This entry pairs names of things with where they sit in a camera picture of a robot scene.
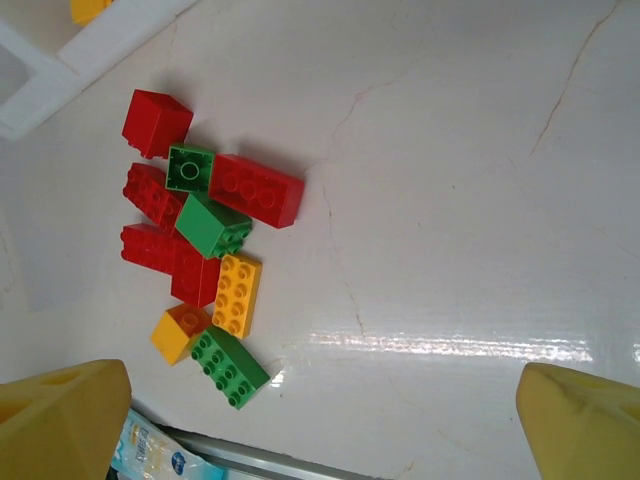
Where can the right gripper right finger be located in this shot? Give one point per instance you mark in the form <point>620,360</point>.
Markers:
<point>590,430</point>

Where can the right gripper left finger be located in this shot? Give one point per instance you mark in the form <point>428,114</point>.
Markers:
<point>55,425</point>

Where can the long red lego brick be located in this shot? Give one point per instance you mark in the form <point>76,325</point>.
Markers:
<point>150,195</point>
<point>257,192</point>
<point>147,249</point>

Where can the small green lego brick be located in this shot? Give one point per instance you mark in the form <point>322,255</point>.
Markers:
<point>207,225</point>
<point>190,169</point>

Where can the small red lego brick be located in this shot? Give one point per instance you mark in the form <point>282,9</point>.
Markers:
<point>155,120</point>
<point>192,277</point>

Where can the small yellow lego brick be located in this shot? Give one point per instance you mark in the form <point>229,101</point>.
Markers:
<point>87,9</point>
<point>172,337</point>

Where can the blue snack bag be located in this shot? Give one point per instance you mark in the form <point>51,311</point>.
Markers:
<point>150,455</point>

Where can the long green lego brick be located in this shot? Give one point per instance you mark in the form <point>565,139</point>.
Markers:
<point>230,370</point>

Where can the long yellow lego brick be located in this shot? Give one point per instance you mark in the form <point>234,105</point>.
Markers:
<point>237,295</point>

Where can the white three-compartment container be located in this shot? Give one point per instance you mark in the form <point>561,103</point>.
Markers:
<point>100,45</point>

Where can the aluminium rail frame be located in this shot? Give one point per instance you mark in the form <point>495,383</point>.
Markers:
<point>280,465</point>

